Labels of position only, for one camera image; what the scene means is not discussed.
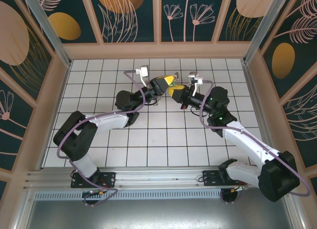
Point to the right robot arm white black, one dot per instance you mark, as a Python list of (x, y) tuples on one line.
[(245, 142)]

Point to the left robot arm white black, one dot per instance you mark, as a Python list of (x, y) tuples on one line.
[(109, 120)]

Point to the small circuit board with LEDs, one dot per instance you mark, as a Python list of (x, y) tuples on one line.
[(94, 194)]

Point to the sheet metal panel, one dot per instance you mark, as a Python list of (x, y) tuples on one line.
[(158, 214)]

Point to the aluminium side rail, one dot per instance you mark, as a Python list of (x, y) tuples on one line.
[(260, 115)]

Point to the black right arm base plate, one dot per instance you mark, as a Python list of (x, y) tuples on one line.
[(210, 178)]

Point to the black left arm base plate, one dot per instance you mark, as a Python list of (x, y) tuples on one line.
[(109, 179)]

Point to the aluminium frame post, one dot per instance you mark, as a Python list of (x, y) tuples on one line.
[(49, 28), (263, 28)]

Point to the aluminium mounting rail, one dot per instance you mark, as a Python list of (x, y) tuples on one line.
[(158, 177)]

